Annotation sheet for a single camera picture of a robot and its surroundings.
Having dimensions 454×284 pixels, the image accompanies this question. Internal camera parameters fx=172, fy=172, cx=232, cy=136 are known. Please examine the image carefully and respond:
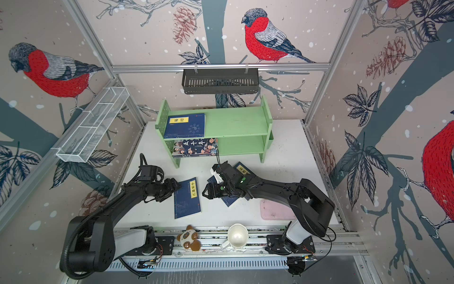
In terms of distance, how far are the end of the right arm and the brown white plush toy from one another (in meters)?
0.17

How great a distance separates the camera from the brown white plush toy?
0.73 meters

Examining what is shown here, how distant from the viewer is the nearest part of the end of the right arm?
615 mm
